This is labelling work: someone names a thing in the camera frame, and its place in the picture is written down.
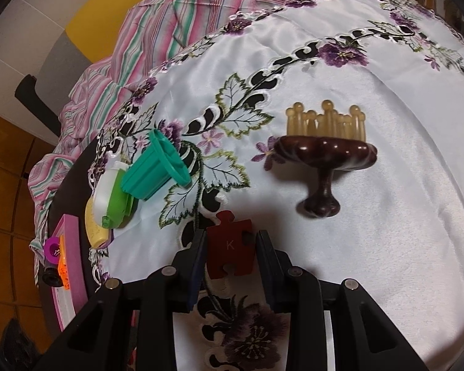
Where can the orange perforated toy block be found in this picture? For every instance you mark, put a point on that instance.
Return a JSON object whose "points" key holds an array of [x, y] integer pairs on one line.
{"points": [[64, 266]]}

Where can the purple plastic toy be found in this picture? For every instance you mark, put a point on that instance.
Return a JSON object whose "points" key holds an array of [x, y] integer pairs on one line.
{"points": [[53, 248]]}

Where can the yellow oval plastic case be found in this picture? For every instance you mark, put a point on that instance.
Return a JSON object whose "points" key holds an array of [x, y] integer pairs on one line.
{"points": [[96, 232]]}

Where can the white embroidered floral tablecloth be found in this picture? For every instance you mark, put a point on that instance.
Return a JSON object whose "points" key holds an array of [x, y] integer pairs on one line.
{"points": [[371, 239]]}

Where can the dark wooden scalp massager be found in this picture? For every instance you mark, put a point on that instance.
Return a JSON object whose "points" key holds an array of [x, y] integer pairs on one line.
{"points": [[328, 150]]}

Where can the pink green striped blanket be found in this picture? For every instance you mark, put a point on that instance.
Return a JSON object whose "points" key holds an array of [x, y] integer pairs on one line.
{"points": [[158, 19]]}

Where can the red puzzle piece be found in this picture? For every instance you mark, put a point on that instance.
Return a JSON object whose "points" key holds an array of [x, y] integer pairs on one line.
{"points": [[230, 247]]}

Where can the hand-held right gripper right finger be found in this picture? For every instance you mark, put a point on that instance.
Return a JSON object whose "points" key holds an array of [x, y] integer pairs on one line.
{"points": [[268, 270]]}

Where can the black padded bed post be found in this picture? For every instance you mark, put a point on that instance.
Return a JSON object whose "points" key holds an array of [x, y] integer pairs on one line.
{"points": [[38, 104]]}

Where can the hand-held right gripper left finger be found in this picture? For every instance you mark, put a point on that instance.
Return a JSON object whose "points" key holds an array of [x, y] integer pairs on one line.
{"points": [[195, 266]]}

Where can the pink shallow cardboard box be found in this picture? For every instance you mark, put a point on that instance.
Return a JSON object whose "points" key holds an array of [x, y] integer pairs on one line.
{"points": [[75, 270]]}

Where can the teal plastic spool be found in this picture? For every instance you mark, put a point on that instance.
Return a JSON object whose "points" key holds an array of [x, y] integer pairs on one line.
{"points": [[150, 170]]}

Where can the orange wooden wardrobe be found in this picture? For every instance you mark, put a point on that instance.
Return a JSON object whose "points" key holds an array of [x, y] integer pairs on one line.
{"points": [[7, 201]]}

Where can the green white plastic gadget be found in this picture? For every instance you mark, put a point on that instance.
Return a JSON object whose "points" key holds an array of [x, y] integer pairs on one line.
{"points": [[114, 197]]}

